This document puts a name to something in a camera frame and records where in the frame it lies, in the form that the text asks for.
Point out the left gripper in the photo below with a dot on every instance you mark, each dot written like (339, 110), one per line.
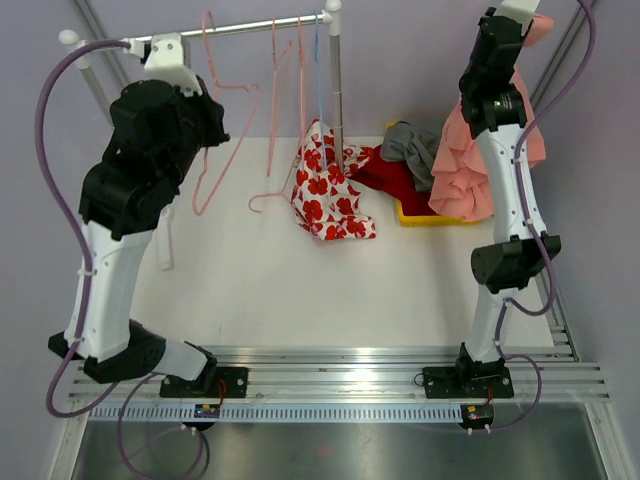
(211, 110)

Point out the pink hanger of grey skirt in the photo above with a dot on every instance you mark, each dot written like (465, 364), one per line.
(280, 59)

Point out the pink hanger of floral skirt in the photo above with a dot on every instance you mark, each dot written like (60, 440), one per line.
(255, 203)

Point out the pink hanger of red skirt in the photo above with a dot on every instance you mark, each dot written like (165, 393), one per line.
(302, 108)

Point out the floral red white skirt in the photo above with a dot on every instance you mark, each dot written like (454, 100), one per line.
(324, 201)

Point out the grey skirt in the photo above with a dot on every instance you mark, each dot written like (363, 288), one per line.
(414, 142)

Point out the pink skirt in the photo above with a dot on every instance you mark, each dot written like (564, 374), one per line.
(461, 187)

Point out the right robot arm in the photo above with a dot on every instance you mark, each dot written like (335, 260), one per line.
(494, 110)

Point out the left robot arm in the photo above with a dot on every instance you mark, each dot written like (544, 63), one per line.
(158, 130)

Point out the white clothes rack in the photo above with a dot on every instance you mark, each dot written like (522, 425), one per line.
(330, 16)

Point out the yellow plastic bin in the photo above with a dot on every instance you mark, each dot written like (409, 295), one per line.
(432, 178)

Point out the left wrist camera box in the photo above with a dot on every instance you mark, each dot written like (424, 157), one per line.
(165, 58)

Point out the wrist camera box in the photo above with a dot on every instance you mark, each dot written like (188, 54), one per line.
(517, 12)
(165, 58)

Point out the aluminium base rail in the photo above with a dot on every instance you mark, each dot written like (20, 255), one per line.
(379, 385)

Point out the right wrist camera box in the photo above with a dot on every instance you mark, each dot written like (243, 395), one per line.
(517, 12)

